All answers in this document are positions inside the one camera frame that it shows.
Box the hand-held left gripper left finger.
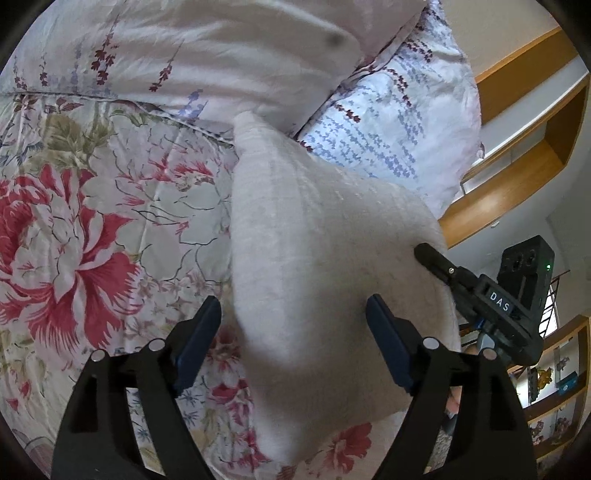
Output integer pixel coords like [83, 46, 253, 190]
[52, 295, 223, 480]

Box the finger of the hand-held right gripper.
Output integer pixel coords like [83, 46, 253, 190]
[414, 242, 483, 320]

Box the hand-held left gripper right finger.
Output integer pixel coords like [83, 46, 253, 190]
[366, 294, 539, 480]

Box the dark metal railing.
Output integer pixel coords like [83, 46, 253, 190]
[539, 271, 568, 339]

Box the wooden bookshelf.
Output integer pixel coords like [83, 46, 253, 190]
[507, 314, 591, 476]

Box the lavender print tree pillow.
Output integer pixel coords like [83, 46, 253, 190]
[291, 0, 483, 220]

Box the wooden headboard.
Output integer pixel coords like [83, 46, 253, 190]
[438, 27, 591, 251]

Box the floral quilt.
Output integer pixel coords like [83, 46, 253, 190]
[0, 90, 407, 480]

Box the pale pink sparse-flower pillow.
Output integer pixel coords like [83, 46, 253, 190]
[0, 0, 432, 139]

